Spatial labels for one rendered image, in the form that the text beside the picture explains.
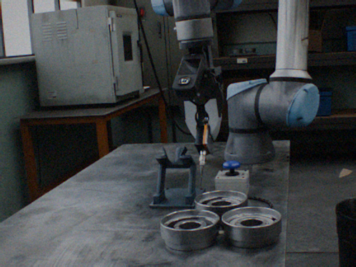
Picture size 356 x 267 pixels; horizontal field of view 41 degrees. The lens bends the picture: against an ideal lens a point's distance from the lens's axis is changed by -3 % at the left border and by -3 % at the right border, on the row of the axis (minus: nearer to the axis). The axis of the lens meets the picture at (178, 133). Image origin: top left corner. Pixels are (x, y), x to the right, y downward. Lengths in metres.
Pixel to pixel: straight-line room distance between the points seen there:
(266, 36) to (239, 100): 3.51
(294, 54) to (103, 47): 1.96
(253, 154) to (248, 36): 3.55
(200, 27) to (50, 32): 2.35
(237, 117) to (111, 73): 1.82
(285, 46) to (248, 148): 0.30
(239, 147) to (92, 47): 1.92
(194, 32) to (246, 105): 0.43
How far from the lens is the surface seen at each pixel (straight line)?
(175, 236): 0.84
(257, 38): 4.89
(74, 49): 3.22
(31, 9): 3.72
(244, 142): 1.40
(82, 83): 3.22
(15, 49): 3.54
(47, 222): 1.07
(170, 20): 4.77
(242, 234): 0.84
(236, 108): 1.40
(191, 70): 0.98
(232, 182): 1.10
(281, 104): 1.32
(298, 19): 1.36
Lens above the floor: 1.14
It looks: 10 degrees down
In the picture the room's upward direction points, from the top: 4 degrees counter-clockwise
